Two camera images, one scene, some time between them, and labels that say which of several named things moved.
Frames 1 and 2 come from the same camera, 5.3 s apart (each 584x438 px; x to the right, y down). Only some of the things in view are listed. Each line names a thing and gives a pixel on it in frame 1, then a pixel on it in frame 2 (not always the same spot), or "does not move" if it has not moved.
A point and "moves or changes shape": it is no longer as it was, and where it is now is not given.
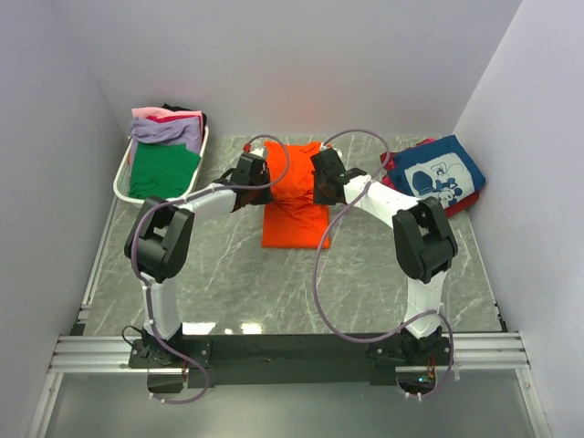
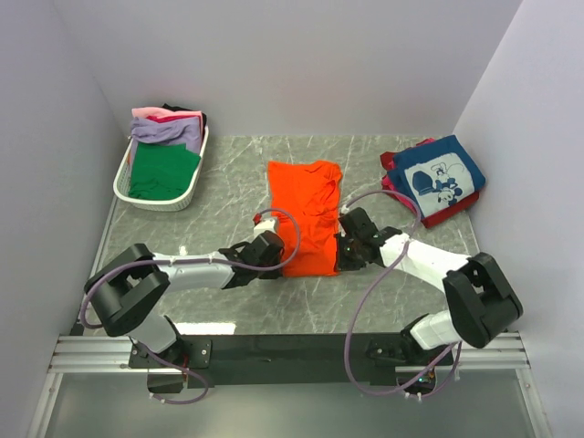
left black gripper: x=266 y=197 to x=272 y=274
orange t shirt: x=293 y=219 moves or changes shape
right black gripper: x=318 y=197 to x=342 y=264
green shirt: x=160 y=170 does not move
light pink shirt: x=161 y=112 does not move
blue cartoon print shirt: x=440 y=169 does not move
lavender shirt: x=175 y=131 does not move
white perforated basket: x=121 y=182 does not move
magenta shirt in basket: x=168 y=119 does not move
